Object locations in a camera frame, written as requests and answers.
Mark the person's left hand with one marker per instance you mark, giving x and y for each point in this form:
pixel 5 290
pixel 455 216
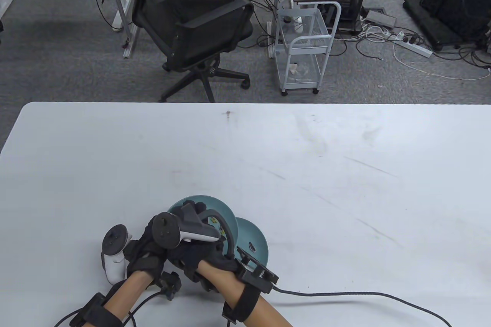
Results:
pixel 145 262

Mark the person's right hand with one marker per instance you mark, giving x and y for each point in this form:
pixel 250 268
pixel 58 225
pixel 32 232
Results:
pixel 195 256

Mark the black office chair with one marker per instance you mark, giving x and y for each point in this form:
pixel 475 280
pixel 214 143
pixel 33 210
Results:
pixel 199 28

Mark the person's left forearm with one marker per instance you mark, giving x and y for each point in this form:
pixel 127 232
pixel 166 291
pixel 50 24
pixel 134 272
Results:
pixel 128 290

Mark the white desk foot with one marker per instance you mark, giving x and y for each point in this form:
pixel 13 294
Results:
pixel 7 1

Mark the teal round plate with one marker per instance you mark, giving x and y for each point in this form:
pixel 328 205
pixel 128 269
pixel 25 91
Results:
pixel 249 231
pixel 215 204

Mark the black caged forearm device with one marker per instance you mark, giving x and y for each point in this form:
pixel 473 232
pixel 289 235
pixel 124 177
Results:
pixel 257 275

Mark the grey white hand controller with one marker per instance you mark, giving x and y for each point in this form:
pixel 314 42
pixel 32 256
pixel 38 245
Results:
pixel 111 265
pixel 167 231

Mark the aluminium profile bar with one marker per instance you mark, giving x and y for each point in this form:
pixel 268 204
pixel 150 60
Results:
pixel 130 45

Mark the grey power adapter box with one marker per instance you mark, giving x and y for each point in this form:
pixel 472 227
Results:
pixel 381 17

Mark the white power strip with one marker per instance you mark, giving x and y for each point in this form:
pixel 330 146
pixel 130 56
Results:
pixel 416 48

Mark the person's right forearm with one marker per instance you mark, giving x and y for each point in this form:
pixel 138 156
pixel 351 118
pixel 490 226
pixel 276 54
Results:
pixel 220 285

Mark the crumpled white paper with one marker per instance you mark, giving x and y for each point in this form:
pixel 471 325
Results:
pixel 294 69

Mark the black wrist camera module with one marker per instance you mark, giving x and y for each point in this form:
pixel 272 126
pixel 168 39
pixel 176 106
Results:
pixel 170 285

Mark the black elastic forearm band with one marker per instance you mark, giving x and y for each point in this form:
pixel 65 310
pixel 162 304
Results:
pixel 241 304

